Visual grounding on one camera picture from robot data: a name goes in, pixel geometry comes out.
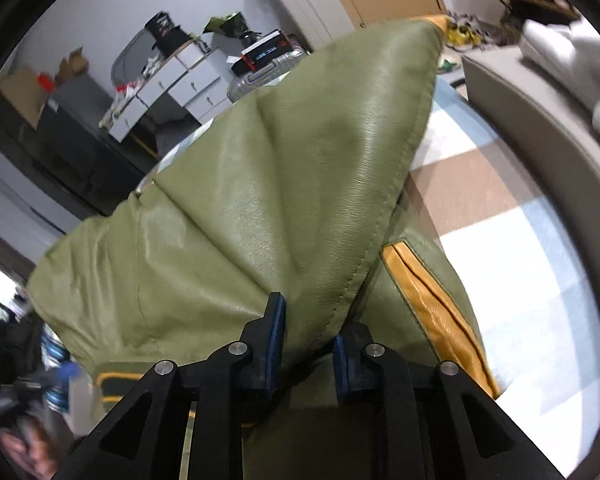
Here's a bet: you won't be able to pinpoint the white drawer desk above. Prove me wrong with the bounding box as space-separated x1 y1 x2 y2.
98 41 234 143

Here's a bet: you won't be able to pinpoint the checkered bed sheet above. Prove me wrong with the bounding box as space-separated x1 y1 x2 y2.
138 78 600 474

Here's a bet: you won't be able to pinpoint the green and yellow leather jacket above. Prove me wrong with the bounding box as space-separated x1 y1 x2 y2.
27 16 500 479

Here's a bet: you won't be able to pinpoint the grey storage box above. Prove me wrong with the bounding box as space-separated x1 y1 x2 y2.
463 47 600 309

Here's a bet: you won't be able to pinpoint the white upright suitcase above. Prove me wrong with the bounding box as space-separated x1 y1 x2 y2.
278 0 355 51

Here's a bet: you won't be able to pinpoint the cardboard boxes on cabinet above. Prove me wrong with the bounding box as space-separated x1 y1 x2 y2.
0 48 90 129

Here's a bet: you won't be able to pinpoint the black red shoe box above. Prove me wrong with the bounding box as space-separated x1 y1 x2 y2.
230 29 294 77

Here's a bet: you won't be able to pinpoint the white folded clothes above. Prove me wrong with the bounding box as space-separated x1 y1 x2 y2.
518 18 600 135

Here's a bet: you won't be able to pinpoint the black tall cabinet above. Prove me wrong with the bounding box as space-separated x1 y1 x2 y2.
0 75 156 220

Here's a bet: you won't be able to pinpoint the black bag on desk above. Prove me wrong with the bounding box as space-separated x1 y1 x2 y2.
144 11 192 58

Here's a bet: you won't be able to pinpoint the yellow sneakers on floor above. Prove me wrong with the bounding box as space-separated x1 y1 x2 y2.
446 20 481 51

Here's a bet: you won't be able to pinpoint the silver suitcase lying flat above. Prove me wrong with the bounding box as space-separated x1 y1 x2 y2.
227 48 308 103

